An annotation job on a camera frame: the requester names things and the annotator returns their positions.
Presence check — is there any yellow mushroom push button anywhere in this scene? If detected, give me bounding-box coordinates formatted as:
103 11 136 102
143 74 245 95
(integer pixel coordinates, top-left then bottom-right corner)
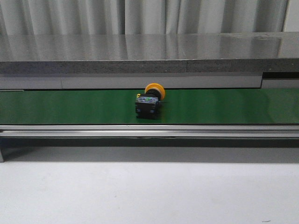
135 83 166 119

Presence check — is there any green conveyor belt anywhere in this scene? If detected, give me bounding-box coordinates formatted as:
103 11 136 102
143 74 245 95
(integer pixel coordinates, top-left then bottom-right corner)
0 88 299 125

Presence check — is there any grey stone slab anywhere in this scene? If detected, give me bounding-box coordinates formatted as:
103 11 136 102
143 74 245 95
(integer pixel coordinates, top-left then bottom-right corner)
0 32 299 74

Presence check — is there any rear grey conveyor guard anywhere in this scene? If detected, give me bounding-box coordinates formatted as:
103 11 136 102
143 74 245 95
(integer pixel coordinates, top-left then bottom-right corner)
0 72 299 90

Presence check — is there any grey pleated curtain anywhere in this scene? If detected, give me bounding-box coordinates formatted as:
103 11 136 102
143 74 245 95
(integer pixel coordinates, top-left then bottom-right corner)
0 0 288 35

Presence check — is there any front aluminium conveyor rail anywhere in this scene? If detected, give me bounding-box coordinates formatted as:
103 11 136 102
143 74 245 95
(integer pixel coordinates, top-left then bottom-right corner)
0 124 299 138

